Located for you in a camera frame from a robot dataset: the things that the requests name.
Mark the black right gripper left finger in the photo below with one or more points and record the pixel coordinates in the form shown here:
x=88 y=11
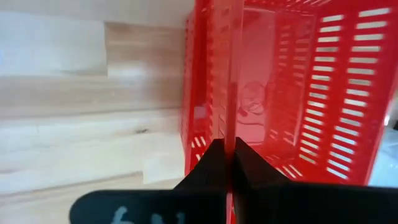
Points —
x=155 y=205

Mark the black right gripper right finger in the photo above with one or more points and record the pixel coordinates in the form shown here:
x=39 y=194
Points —
x=295 y=205

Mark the red slotted plastic basket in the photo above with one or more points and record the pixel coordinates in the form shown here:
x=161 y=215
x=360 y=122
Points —
x=280 y=93

